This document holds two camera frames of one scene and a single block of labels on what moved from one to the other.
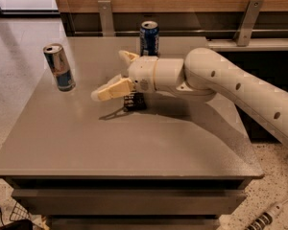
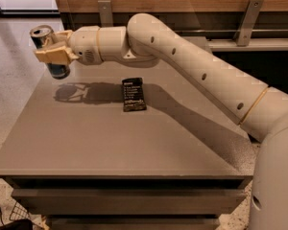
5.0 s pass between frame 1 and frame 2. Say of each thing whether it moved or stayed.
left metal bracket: stayed
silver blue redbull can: moved
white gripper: moved
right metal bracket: stayed
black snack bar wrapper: stayed
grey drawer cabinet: stayed
